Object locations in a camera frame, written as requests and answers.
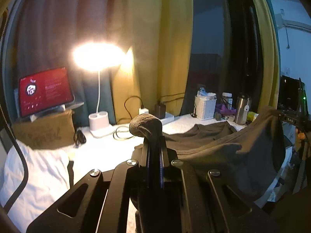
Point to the stainless steel tumbler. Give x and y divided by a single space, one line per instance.
244 102

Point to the white power strip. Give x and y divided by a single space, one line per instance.
167 119

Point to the black charger adapter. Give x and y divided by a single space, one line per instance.
160 110

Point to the dark grey printed t-shirt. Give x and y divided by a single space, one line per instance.
251 158

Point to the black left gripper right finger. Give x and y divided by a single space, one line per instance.
169 163

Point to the clear jar with white lid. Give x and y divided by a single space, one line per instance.
227 98

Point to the white desk lamp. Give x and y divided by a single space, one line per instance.
95 57

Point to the yellow curtain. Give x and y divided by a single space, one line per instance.
173 46

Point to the white perforated basket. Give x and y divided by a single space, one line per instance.
205 104

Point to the white folded garment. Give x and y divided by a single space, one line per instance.
48 180

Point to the gloved right hand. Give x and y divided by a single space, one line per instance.
300 135

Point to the tablet with red screen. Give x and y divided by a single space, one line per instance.
43 91

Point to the white charger adapter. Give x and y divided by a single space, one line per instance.
143 110

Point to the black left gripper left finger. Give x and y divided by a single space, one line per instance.
139 166

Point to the brown cardboard box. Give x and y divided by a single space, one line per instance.
50 132

